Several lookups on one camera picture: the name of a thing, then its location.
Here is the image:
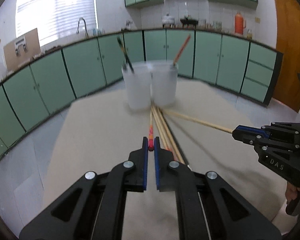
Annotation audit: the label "plain bamboo chopstick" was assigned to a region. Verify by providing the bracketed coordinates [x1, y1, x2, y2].
[156, 107, 185, 164]
[162, 109, 232, 134]

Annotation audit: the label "red patterned bamboo chopstick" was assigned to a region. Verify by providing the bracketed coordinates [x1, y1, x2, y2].
[148, 111, 154, 152]

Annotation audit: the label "black chopstick silver band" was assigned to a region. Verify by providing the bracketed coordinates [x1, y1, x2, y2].
[117, 37, 134, 74]

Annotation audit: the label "person's right hand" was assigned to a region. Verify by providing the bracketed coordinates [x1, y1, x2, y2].
[285, 182, 300, 204]

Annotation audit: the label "green lower cabinets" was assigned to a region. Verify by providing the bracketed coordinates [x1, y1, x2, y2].
[0, 29, 283, 159]

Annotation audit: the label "glass jar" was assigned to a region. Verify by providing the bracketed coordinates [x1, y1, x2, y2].
[247, 29, 253, 40]

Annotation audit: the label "orange thermos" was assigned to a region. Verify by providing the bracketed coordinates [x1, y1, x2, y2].
[235, 11, 246, 35]

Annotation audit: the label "wooden door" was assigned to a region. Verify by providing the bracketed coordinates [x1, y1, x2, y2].
[273, 0, 300, 112]

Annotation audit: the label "white twin utensil holder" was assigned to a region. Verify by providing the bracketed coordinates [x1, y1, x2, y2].
[122, 60, 179, 111]

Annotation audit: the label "black wok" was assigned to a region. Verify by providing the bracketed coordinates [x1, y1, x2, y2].
[180, 17, 198, 29]

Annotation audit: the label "white ceramic pot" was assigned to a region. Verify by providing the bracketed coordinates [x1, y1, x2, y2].
[162, 14, 175, 28]

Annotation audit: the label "steel faucet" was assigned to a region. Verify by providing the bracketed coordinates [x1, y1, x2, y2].
[76, 17, 89, 39]

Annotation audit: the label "cardboard box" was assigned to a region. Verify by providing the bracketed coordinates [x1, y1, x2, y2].
[4, 28, 41, 72]

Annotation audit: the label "white window blind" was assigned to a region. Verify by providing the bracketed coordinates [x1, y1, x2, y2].
[15, 0, 97, 46]

